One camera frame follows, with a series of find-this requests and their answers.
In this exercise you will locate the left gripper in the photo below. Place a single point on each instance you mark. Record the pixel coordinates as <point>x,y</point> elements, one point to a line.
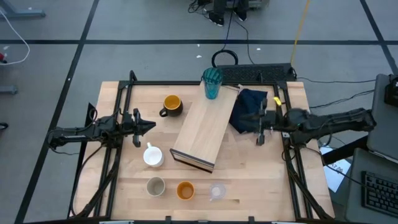
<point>132,125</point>

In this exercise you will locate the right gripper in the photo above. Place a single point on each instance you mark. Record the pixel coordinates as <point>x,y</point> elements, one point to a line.
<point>269,121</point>

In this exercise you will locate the navy blue cloth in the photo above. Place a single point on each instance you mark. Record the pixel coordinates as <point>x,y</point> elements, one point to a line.
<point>247,105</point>

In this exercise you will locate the white mug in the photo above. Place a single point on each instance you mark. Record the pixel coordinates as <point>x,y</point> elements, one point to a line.
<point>153,156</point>

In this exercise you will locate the black mug with yellow inside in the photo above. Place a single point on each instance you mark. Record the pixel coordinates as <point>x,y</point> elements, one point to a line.
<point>171,105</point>

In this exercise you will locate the teal plastic tumbler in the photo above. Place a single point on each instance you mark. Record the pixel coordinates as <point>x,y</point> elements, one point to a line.
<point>212,84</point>

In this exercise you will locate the cream tapered cup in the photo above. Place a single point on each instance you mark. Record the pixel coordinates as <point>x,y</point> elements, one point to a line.
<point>155,186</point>

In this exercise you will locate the orange cup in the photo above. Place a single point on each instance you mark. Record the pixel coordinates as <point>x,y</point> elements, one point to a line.
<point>185,190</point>

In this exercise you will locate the clear plastic measuring cup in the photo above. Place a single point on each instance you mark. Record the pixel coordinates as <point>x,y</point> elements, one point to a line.
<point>217,191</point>

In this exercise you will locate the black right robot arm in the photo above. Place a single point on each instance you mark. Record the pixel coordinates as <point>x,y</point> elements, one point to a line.
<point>335,123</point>

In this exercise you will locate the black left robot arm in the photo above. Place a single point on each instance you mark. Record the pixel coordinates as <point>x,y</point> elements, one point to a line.
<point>77,134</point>

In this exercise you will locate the black grille computer case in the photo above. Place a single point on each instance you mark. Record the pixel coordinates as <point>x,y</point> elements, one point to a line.
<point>248,73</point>

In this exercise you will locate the black desk leg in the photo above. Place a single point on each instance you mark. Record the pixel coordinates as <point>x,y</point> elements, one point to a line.
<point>345,151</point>

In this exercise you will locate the white paper sheet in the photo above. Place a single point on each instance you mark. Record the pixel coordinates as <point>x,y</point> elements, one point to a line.
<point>337,177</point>

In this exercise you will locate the person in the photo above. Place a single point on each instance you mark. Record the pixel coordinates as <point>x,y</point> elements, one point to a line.
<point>217,18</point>

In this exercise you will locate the grey desk with keyboard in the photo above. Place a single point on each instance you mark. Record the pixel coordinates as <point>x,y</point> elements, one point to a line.
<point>354,186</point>

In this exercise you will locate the grey desk top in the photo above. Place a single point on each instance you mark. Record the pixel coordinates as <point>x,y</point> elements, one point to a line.
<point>381,124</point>

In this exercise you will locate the black desk device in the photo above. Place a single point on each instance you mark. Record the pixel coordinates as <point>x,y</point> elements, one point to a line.
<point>391,93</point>

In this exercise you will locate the black chair caster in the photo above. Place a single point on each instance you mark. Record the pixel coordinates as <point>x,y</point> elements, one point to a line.
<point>3,126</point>

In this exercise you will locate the grey metal desk foot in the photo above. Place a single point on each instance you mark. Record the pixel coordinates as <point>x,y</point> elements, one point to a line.
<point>7,90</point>
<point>25,14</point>

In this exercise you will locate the black keyboard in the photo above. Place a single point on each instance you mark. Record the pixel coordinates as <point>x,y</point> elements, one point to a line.
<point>381,194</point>

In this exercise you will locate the small red object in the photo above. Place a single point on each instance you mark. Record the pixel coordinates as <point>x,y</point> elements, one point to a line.
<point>2,57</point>

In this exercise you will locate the wooden shelf with black frame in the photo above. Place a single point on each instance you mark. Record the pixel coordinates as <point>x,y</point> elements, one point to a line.
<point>202,130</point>

